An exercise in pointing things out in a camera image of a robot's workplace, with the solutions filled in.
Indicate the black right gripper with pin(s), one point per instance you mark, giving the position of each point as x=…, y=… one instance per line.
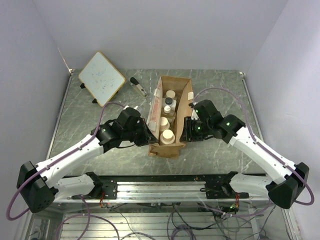
x=188, y=134

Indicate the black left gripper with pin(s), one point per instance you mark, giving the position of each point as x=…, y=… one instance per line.
x=148, y=137

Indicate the beige cylinder bottle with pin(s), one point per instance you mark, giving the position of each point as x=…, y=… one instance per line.
x=164, y=124

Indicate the brown canvas bag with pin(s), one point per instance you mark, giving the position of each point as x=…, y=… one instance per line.
x=185, y=95

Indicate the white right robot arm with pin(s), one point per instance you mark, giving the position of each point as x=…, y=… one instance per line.
x=284, y=180

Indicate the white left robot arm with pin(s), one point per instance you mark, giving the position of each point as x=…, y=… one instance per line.
x=42, y=184

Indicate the beige cap bottle front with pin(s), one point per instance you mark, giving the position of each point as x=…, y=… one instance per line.
x=167, y=137

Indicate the beige cap bottle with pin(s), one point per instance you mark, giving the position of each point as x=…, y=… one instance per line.
x=167, y=137
x=171, y=94

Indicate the amber bottle white cap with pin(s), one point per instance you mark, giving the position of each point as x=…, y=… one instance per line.
x=169, y=114

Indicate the white bottle black cap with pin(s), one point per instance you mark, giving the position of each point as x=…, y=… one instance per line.
x=168, y=101

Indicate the beige cap bottle rear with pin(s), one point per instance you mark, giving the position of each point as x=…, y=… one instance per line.
x=171, y=94

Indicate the black and white marker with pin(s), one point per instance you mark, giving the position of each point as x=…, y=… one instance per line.
x=137, y=86

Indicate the small whiteboard with wooden frame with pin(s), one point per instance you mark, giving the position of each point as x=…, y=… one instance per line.
x=101, y=78

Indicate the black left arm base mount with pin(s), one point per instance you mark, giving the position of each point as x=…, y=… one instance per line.
x=109, y=190

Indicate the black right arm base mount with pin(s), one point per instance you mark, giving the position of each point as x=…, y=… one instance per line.
x=215, y=190

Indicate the aluminium rail frame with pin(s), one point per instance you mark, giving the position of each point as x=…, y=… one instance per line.
x=149, y=210

